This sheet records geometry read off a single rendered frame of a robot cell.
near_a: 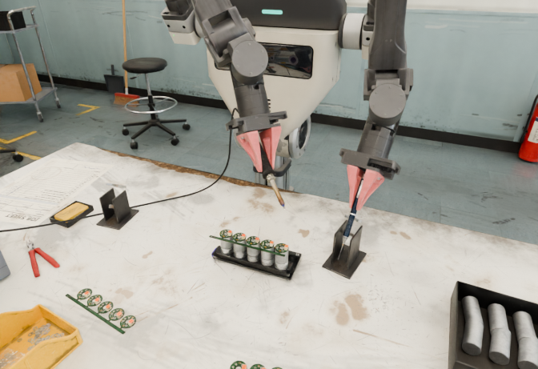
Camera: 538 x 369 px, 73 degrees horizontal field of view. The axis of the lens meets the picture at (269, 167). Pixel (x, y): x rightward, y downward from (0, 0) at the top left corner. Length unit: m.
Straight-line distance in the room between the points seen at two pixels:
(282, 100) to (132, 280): 0.60
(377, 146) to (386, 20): 0.21
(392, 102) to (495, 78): 2.61
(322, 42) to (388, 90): 0.39
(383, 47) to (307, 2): 0.42
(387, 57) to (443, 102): 2.57
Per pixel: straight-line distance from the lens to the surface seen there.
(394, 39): 0.67
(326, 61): 0.99
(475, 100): 3.24
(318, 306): 0.67
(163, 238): 0.82
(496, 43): 3.16
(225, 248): 0.71
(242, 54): 0.59
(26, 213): 1.03
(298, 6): 1.06
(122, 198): 0.88
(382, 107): 0.61
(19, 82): 4.02
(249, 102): 0.65
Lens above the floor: 1.25
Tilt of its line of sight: 28 degrees down
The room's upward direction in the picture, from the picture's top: straight up
